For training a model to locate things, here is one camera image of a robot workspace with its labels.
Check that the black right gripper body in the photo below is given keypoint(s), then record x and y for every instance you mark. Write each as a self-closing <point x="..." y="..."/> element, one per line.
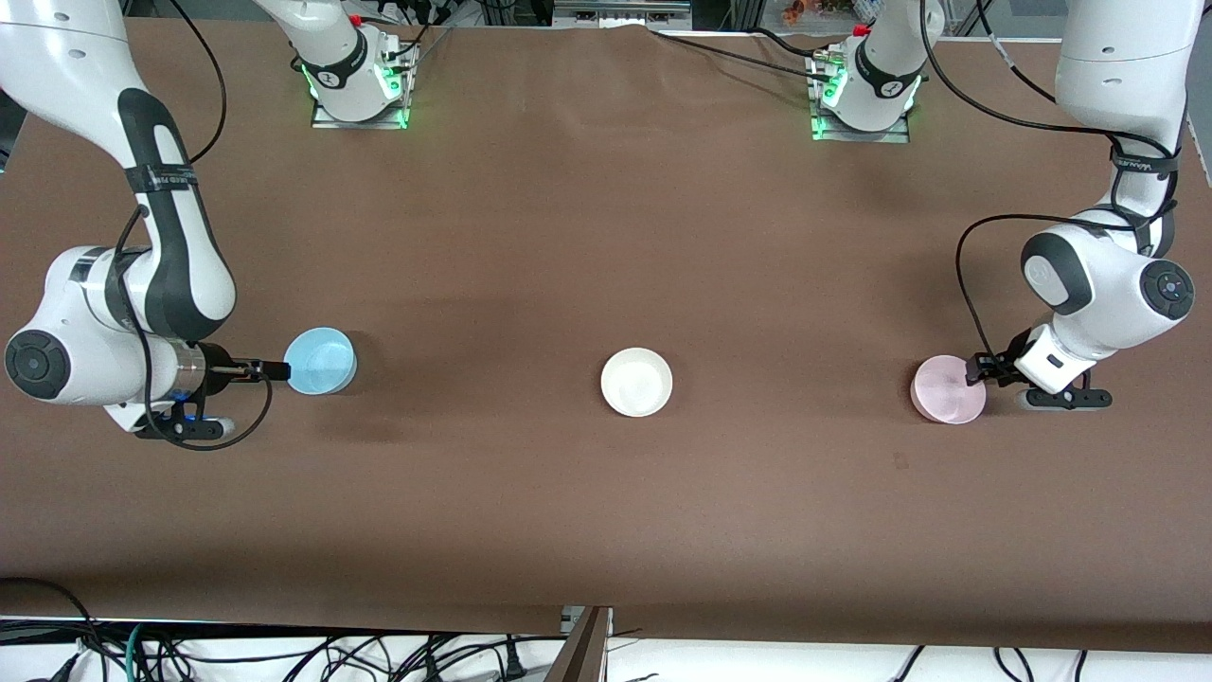
<point x="221" y="366"/>

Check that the pink bowl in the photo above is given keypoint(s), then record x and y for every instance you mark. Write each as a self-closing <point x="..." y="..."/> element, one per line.
<point x="942" y="393"/>

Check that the light blue bowl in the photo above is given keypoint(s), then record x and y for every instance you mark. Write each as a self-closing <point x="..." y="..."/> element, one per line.
<point x="327" y="365"/>

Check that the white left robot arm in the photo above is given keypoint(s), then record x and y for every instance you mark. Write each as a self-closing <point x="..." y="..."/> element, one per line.
<point x="1117" y="57"/>

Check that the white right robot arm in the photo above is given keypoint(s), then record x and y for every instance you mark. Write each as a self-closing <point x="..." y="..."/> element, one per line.
<point x="57" y="47"/>

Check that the white bowl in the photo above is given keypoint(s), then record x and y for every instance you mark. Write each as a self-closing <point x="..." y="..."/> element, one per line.
<point x="636" y="384"/>

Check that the brown table cover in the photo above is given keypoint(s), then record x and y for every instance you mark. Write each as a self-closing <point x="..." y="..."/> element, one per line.
<point x="568" y="237"/>

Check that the black power plug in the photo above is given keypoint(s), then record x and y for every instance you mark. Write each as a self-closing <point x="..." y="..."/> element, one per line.
<point x="512" y="663"/>

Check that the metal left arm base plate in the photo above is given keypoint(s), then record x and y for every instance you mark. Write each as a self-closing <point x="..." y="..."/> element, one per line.
<point x="862" y="136"/>

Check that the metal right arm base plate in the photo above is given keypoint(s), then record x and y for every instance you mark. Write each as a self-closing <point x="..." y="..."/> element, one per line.
<point x="360" y="123"/>

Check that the brown metal post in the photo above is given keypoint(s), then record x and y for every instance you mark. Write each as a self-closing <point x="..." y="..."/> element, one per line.
<point x="582" y="654"/>

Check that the aluminium frame bar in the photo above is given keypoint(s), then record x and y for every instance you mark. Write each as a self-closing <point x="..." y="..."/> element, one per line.
<point x="620" y="14"/>

